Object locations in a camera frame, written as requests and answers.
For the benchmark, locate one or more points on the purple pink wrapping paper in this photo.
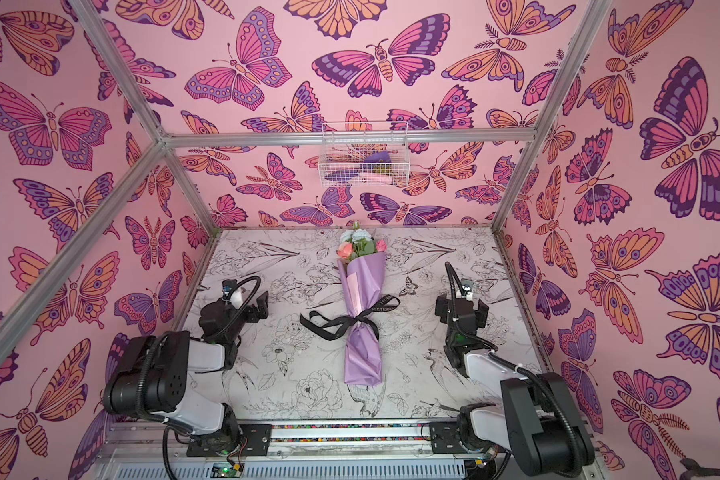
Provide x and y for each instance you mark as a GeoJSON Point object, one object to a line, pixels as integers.
{"type": "Point", "coordinates": [362, 282]}

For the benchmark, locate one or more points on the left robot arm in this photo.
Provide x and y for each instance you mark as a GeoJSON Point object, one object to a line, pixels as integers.
{"type": "Point", "coordinates": [151, 382]}

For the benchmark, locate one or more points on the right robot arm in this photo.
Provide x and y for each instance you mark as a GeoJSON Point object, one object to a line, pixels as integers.
{"type": "Point", "coordinates": [536, 422]}

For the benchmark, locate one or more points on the black printed ribbon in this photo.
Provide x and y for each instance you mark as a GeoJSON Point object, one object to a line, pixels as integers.
{"type": "Point", "coordinates": [333, 329]}

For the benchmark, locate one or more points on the orange pink fake rose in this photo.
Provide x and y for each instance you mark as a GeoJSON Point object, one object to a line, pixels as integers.
{"type": "Point", "coordinates": [345, 251]}

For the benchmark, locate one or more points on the small pink fake rose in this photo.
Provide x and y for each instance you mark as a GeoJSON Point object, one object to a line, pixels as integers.
{"type": "Point", "coordinates": [381, 245]}

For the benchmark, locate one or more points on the white fake flower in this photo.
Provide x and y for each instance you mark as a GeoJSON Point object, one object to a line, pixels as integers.
{"type": "Point", "coordinates": [355, 234]}

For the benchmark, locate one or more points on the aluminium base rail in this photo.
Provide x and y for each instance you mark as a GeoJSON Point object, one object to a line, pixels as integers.
{"type": "Point", "coordinates": [409, 448]}

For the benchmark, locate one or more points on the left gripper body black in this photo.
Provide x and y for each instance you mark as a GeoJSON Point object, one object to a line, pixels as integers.
{"type": "Point", "coordinates": [237, 321]}

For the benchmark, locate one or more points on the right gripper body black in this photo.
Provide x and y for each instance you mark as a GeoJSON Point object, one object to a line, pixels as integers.
{"type": "Point", "coordinates": [460, 309]}

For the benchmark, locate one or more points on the white wire basket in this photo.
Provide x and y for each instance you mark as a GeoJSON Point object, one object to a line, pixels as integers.
{"type": "Point", "coordinates": [365, 153]}

